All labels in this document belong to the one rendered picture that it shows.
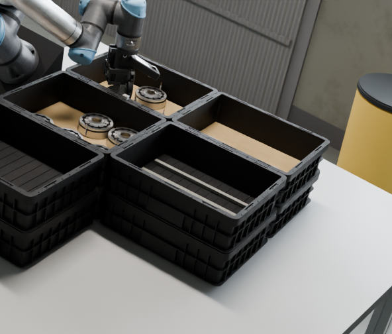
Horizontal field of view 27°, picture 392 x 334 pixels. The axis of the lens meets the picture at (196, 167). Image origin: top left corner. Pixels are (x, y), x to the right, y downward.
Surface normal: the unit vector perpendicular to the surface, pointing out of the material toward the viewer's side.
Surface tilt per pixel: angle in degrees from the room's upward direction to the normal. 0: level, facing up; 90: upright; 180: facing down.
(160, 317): 0
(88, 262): 0
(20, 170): 0
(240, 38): 90
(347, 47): 90
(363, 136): 93
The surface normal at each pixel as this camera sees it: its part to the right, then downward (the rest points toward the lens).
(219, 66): -0.60, 0.31
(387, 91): 0.19, -0.84
